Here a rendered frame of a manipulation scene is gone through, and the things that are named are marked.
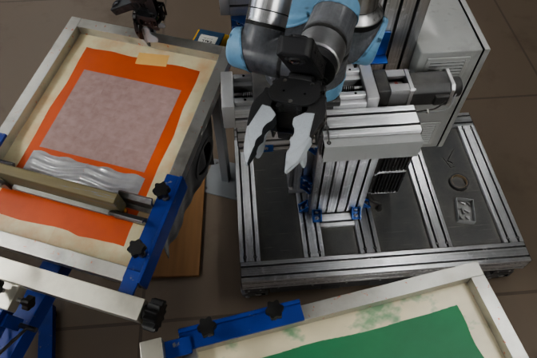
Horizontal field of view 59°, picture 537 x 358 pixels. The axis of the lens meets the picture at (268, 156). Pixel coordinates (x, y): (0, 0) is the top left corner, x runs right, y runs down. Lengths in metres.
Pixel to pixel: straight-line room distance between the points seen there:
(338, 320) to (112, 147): 0.80
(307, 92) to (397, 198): 1.73
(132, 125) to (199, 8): 2.21
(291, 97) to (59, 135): 1.03
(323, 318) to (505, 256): 1.27
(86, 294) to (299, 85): 0.78
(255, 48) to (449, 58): 0.77
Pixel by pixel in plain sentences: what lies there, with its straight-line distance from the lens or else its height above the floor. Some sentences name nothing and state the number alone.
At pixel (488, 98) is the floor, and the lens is 3.22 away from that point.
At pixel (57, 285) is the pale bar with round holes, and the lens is 1.27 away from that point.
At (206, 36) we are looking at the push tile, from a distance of 1.86.
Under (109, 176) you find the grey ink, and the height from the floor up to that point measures 1.03.
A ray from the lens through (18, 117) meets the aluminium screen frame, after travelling 1.61.
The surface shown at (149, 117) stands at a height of 1.05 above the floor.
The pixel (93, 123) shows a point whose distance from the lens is 1.55.
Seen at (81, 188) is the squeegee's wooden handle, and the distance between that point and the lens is 1.32.
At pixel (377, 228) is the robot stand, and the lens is 2.24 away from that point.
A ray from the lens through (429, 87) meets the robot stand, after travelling 1.40.
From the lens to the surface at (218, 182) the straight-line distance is 2.56.
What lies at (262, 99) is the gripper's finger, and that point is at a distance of 0.65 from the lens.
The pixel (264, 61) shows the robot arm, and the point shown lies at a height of 1.57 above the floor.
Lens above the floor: 2.16
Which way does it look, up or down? 54 degrees down
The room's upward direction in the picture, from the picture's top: straight up
